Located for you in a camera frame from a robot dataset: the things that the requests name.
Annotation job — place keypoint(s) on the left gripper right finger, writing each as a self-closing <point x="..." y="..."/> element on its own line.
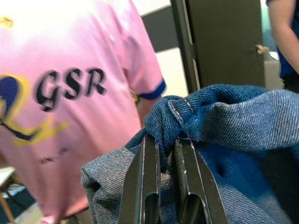
<point x="198" y="182"/>

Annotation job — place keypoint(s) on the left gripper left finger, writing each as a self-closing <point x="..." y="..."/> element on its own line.
<point x="135" y="177"/>

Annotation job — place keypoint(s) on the blue denim jeans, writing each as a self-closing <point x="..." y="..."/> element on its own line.
<point x="233" y="121"/>

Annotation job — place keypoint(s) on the person in pink shirt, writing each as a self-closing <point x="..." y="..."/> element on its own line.
<point x="70" y="46"/>

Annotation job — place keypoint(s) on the person blue shirt black shorts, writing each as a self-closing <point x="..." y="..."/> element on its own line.
<point x="287" y="35"/>

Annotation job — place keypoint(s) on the black door with frame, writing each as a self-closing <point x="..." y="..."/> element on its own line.
<point x="224" y="46"/>

